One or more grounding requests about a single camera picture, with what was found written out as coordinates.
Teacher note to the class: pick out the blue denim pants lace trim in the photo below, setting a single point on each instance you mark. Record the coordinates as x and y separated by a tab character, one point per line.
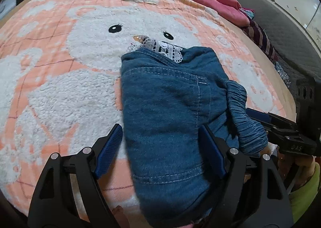
163	107

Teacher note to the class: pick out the grey padded headboard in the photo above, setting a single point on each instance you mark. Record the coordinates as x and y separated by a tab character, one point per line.
288	37

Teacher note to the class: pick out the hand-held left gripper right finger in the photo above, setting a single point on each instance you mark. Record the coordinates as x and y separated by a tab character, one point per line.
211	148

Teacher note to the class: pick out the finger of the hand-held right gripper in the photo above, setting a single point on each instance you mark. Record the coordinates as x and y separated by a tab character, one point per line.
278	134
259	117

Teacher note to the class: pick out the peach white printed blanket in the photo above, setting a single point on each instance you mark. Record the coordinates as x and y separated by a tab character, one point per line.
62	92

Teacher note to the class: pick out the person's right forearm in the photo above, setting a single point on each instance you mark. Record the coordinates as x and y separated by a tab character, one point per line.
306	193

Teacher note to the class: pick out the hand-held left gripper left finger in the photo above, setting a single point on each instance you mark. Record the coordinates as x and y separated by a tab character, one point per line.
110	148

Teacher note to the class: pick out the multicolour patterned cloth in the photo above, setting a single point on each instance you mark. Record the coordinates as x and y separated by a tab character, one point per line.
247	13

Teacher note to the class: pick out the blue white patterned pillow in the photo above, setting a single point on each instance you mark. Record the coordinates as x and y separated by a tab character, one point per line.
283	75

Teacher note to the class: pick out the person's right hand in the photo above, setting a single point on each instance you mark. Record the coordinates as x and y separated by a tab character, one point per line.
296	166

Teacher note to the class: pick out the striped dark cloth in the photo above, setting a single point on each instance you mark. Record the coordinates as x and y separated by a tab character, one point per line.
260	40

